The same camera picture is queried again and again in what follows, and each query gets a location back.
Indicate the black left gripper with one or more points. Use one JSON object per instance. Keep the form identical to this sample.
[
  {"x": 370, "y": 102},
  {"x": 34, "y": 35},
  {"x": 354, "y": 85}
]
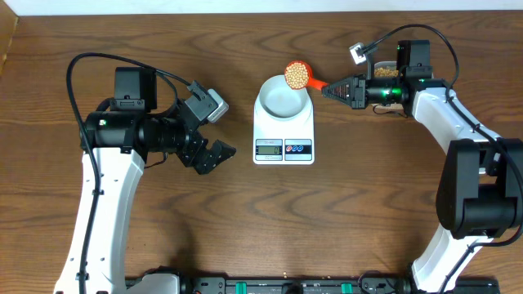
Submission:
[{"x": 189, "y": 153}]

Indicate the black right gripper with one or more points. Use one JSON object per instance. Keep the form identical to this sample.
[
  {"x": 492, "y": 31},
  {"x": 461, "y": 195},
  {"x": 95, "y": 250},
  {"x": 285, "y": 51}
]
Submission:
[{"x": 357, "y": 87}]

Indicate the red plastic measuring scoop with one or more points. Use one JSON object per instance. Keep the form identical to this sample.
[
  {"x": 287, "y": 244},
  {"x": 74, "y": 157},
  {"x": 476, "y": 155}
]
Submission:
[{"x": 298, "y": 74}]

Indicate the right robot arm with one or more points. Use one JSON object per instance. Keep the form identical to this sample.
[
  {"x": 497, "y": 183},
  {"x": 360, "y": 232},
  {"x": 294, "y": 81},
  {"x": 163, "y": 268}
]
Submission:
[{"x": 479, "y": 198}]

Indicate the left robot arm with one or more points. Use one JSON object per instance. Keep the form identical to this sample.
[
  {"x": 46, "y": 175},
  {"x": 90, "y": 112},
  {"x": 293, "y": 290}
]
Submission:
[{"x": 121, "y": 133}]

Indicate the white digital kitchen scale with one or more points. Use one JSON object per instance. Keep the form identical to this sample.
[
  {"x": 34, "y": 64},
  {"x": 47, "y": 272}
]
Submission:
[{"x": 283, "y": 141}]

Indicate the grey round bowl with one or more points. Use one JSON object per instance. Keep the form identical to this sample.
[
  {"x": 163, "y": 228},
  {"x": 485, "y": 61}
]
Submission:
[{"x": 279, "y": 100}]

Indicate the pile of soybeans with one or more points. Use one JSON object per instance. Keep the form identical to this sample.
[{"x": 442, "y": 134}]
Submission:
[{"x": 385, "y": 72}]

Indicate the clear plastic container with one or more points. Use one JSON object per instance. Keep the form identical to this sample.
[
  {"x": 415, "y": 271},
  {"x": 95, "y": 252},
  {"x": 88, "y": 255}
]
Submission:
[{"x": 393, "y": 107}]

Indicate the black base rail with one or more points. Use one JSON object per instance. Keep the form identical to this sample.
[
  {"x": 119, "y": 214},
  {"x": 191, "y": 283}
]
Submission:
[{"x": 369, "y": 282}]

